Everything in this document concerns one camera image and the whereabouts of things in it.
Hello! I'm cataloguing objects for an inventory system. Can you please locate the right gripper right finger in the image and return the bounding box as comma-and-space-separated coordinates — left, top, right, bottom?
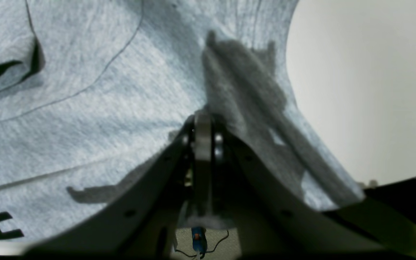
204, 114, 411, 260

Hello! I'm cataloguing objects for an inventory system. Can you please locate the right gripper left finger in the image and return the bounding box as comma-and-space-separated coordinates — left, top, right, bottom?
24, 116, 203, 260

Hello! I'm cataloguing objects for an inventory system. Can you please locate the grey T-shirt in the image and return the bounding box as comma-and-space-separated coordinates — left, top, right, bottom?
0, 0, 364, 241

